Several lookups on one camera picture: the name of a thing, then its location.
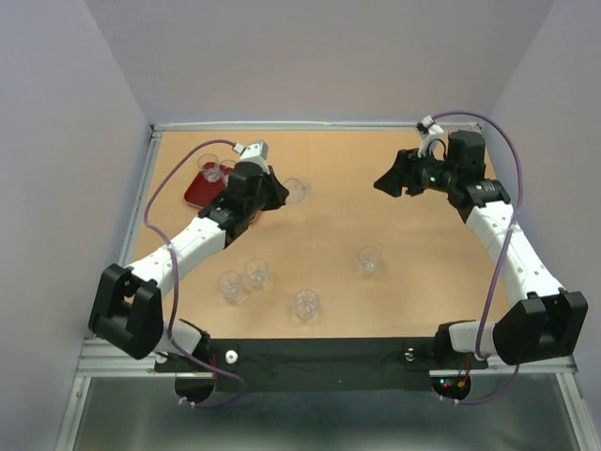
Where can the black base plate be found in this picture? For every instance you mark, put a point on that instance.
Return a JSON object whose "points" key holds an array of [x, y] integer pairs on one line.
{"points": [[331, 364]]}

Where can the red rectangular tray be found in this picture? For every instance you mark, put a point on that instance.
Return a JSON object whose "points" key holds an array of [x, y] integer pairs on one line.
{"points": [[200, 192]]}

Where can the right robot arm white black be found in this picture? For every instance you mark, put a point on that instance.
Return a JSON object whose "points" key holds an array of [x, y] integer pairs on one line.
{"points": [[544, 319]]}

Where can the aluminium front rail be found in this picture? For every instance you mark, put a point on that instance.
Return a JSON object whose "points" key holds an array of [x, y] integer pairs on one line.
{"points": [[98, 358]]}

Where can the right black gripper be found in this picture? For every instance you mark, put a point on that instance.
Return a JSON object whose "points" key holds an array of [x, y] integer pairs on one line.
{"points": [[403, 173]]}

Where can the clear glass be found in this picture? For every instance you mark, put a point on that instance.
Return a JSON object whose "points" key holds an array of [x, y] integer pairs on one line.
{"points": [[257, 272], [307, 305], [369, 260], [209, 166], [297, 190], [231, 286]]}

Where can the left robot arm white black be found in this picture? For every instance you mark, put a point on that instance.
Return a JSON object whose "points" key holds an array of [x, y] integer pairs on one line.
{"points": [[211, 231]]}

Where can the aluminium left rail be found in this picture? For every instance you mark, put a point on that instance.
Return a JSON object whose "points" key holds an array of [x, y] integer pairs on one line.
{"points": [[136, 211]]}

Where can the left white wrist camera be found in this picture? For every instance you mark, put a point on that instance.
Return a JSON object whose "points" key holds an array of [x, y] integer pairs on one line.
{"points": [[255, 152]]}

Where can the aluminium back rail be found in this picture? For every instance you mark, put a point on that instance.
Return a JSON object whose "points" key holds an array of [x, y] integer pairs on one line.
{"points": [[293, 125]]}

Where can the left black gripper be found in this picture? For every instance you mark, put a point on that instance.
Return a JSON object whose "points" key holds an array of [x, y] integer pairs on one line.
{"points": [[278, 192]]}

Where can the aluminium rail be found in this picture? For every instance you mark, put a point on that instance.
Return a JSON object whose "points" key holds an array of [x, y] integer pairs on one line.
{"points": [[136, 211], [98, 358], [293, 125]]}

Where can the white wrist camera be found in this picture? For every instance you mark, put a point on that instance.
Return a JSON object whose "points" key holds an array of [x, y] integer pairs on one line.
{"points": [[255, 152], [431, 134]]}

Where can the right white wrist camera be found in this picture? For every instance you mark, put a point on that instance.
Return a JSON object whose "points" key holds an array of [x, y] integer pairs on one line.
{"points": [[431, 134]]}

